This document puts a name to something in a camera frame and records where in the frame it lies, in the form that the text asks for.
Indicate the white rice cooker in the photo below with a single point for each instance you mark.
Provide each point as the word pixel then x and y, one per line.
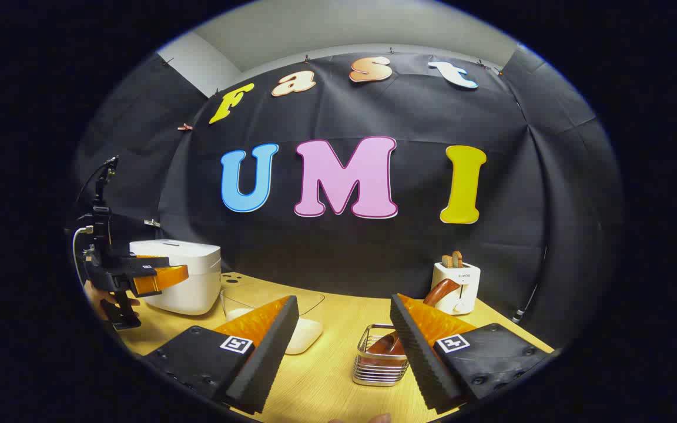
pixel 197 276

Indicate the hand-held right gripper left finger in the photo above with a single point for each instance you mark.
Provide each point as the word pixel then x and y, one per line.
pixel 268 352

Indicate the brown wooden spoon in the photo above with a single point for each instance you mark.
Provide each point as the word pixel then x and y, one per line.
pixel 441 291

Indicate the silver clip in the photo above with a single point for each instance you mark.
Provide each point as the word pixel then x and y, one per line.
pixel 151 223

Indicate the toast slice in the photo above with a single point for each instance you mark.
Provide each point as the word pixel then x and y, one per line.
pixel 447 262
pixel 458 259

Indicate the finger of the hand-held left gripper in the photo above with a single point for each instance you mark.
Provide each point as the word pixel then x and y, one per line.
pixel 162 279

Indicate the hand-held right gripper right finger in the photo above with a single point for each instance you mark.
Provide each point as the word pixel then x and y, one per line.
pixel 421 358

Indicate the white toaster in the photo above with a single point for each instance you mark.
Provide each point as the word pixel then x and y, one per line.
pixel 469 294

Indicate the pink clip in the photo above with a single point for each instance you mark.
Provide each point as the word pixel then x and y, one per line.
pixel 184 126

